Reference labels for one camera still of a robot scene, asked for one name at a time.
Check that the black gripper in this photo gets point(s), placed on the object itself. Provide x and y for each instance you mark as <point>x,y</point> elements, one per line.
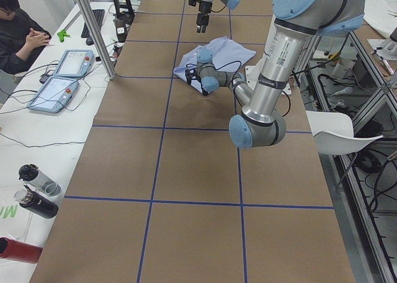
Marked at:
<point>203,9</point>
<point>205,90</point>

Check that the light blue striped shirt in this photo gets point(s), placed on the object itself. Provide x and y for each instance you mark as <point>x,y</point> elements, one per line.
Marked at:
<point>224,52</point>

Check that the white plastic chair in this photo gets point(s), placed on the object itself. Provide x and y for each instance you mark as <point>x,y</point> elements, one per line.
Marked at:
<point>333,133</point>

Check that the clear bottle black lid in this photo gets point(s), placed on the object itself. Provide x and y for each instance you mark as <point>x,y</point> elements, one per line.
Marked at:
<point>30,174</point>

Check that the seated person in black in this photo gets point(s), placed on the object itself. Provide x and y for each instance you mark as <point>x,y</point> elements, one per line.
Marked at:
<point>22,39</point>

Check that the blue teach pendant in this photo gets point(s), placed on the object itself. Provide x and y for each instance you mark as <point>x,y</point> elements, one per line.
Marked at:
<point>74,63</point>
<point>54,95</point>

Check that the aluminium frame post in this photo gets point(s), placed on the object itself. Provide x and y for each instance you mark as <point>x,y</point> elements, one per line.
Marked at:
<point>96,35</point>

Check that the lower blue teach pendant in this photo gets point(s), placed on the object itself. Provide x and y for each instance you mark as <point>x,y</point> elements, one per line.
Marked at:
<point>54,95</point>

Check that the green plastic clamp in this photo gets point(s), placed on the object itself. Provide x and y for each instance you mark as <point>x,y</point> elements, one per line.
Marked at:
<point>62,35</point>

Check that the red water bottle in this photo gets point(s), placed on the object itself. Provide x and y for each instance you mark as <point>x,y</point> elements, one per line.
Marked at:
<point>18,251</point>

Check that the upper blue teach pendant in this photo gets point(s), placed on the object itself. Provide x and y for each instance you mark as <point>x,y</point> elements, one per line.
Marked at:
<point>74,63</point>

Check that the black computer mouse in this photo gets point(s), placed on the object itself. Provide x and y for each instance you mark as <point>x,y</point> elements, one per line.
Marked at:
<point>89,41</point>

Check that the black water bottle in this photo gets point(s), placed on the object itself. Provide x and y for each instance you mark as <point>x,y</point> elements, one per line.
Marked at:
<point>36,203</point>

